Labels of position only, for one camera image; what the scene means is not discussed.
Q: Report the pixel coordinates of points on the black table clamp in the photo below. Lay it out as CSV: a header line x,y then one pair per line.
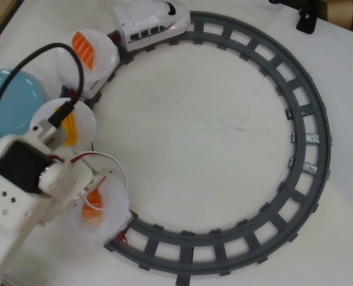
x,y
306,21

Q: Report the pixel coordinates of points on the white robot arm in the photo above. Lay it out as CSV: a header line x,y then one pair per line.
x,y
6,214

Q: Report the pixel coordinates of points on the salmon sushi toy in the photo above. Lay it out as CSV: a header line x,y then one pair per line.
x,y
84,47

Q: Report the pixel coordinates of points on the white round plate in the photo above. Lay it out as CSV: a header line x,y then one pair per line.
x,y
115,202
85,125
105,56

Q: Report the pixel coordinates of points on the blue dish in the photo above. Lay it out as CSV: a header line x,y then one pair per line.
x,y
18,98

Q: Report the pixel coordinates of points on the silver tape piece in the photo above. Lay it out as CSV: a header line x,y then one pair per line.
x,y
312,138
310,168

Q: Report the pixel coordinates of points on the white toy train wagon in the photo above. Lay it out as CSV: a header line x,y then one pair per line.
x,y
97,85
125,222

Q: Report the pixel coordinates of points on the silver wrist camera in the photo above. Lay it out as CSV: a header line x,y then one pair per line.
x,y
49,129

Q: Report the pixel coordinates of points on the yellow egg sushi toy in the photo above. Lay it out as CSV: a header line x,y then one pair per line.
x,y
70,128

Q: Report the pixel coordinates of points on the grey circular toy train track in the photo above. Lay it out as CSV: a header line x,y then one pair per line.
x,y
313,89

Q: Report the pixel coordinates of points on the orange shrimp sushi toy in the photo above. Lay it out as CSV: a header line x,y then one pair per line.
x,y
91,208

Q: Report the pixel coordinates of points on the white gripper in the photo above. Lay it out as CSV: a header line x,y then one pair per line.
x,y
81,199

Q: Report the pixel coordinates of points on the white Shinkansen toy locomotive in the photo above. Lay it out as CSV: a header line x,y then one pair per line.
x,y
146,18

